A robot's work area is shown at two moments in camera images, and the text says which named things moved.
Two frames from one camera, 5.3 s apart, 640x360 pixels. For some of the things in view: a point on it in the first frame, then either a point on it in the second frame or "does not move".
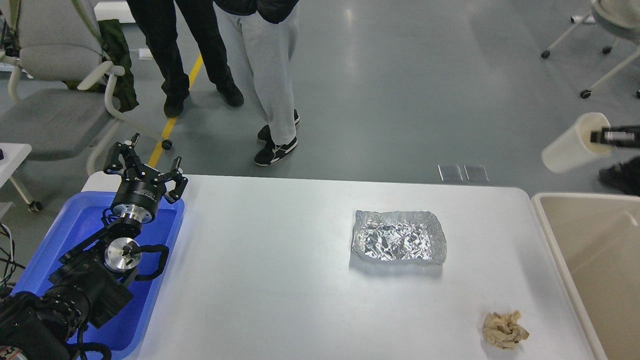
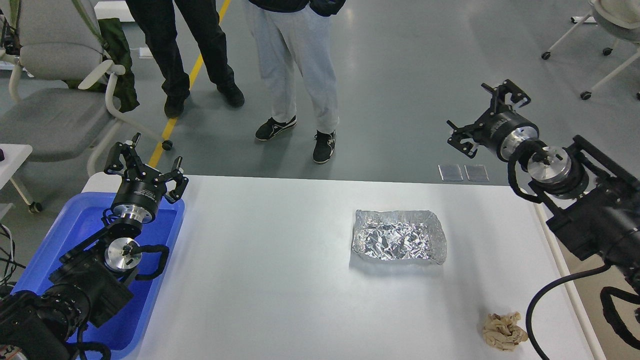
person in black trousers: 159,20 does not move
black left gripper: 138,196 does not move
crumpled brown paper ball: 503,330 does not move
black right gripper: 620,133 to 502,128
